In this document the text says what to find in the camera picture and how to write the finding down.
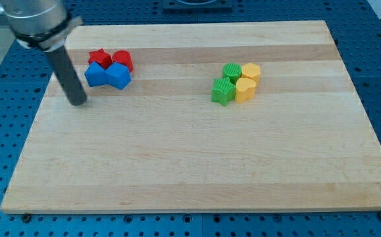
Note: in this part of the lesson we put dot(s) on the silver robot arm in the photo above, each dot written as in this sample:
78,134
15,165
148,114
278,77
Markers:
41,24

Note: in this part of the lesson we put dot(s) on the blue cube block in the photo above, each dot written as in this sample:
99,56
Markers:
118,76

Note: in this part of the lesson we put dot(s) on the green star block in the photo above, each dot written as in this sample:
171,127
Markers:
222,91

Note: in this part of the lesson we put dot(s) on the wooden board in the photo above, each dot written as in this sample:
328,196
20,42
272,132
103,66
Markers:
304,143

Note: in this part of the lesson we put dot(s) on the yellow heart block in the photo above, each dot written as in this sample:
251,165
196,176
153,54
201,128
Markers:
245,89

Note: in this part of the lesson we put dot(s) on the green cylinder block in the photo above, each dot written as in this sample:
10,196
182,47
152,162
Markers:
232,71

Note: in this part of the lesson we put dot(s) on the yellow hexagon block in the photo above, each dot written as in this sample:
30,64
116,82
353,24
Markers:
251,71

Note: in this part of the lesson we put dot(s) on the red cylinder block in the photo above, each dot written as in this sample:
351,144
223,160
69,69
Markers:
124,57

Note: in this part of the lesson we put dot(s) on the blue triangular block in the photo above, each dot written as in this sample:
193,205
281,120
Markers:
95,75

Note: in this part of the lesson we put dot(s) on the red star block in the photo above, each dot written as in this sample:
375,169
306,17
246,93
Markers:
100,57

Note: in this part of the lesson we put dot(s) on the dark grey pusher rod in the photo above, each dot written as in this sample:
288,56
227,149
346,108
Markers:
67,76

